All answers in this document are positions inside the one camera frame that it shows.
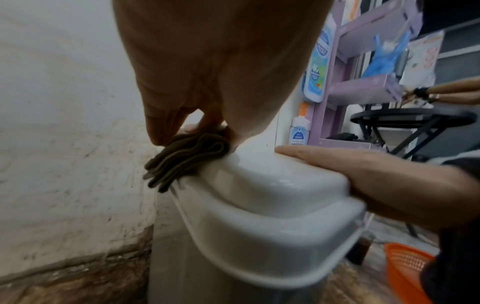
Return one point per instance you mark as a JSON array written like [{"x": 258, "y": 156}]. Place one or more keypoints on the stained brown cardboard sheet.
[{"x": 75, "y": 285}]

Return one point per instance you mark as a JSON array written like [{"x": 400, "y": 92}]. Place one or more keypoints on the orange plastic basket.
[{"x": 407, "y": 267}]

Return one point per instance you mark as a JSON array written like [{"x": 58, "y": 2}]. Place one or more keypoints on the dark drink cup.
[{"x": 360, "y": 249}]

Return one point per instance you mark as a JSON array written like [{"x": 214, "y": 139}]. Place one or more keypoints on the small white bottle orange cap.
[{"x": 300, "y": 130}]

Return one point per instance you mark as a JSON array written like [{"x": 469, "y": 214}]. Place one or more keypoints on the person's left hand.
[{"x": 217, "y": 53}]

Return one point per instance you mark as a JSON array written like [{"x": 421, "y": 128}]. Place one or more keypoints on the white printed paper sheet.
[{"x": 423, "y": 56}]

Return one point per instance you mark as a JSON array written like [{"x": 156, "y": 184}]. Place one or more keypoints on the purple cardboard display box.
[{"x": 371, "y": 38}]

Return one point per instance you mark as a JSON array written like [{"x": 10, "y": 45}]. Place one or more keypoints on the person's right hand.
[{"x": 405, "y": 187}]

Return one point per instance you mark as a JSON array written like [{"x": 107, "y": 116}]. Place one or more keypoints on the person's black clothing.
[{"x": 457, "y": 261}]

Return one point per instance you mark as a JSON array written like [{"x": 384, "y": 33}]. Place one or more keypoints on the white lidded trash bin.
[{"x": 262, "y": 222}]

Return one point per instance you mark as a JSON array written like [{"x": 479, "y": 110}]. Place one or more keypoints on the blue plastic bag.
[{"x": 386, "y": 56}]

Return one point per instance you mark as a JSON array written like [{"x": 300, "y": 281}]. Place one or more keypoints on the black folding stool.
[{"x": 408, "y": 117}]

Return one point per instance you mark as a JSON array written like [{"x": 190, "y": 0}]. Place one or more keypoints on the white bottle blue orange label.
[{"x": 320, "y": 65}]

